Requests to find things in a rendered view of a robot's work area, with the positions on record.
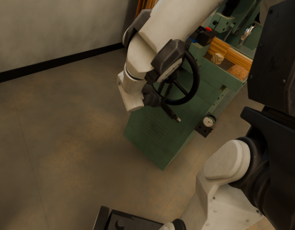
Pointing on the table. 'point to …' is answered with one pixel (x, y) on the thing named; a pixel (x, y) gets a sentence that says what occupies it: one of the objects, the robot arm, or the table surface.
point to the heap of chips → (238, 71)
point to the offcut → (217, 58)
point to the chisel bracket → (223, 19)
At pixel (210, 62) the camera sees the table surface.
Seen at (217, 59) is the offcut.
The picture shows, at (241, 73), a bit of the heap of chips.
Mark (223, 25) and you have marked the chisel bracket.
